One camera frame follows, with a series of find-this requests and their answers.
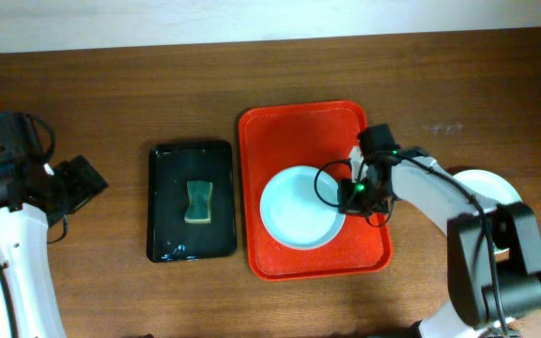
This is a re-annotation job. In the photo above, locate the light blue plate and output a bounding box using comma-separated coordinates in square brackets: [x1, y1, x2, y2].
[259, 166, 346, 251]

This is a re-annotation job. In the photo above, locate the green yellow sponge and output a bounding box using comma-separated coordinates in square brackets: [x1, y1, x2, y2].
[184, 180, 213, 223]

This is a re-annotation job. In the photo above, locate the black rectangular tray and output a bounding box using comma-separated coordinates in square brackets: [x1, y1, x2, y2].
[147, 140, 237, 263]

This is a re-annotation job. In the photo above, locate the red plastic tray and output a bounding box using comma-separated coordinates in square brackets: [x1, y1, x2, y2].
[239, 100, 393, 282]

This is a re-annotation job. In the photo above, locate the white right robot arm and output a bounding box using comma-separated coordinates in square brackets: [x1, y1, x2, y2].
[338, 146, 541, 337]

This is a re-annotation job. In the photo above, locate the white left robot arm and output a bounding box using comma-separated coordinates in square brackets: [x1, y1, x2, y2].
[0, 155, 108, 337]

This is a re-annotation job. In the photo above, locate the light green plate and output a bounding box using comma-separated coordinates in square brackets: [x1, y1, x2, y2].
[452, 169, 524, 257]

